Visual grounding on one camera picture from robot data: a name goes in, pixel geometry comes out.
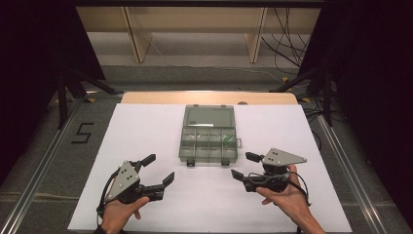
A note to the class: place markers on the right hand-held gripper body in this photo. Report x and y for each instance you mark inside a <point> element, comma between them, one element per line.
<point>281,157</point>

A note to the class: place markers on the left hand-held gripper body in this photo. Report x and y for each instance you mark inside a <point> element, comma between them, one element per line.
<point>125,180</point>

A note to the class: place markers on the small green plastic piece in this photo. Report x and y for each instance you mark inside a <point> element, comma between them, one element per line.
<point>231,136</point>
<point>227,139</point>

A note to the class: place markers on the clear grey compartment organizer box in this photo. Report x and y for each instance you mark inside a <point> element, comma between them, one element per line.
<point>207,136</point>

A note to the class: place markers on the person's left hand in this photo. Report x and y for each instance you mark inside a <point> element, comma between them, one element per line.
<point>118,213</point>

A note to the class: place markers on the person's right hand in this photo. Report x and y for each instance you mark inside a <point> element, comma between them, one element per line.
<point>289,198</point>

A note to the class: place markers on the white table sheet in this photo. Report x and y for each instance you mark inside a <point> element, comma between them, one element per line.
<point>146,130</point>

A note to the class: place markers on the yellow tape piece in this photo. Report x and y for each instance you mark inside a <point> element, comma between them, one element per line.
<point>305,100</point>
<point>90,100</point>
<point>285,79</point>

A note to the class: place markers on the black metal stand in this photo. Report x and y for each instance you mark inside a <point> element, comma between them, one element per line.
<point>61,97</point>
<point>327,97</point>

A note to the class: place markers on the black curtain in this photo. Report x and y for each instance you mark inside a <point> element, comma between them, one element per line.
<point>32,65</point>
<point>373,81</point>

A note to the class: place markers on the light wooden shelf unit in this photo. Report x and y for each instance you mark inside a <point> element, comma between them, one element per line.
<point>201,19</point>

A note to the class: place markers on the aluminium floor rail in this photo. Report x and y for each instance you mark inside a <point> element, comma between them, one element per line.
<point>350,175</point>
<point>39,169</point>

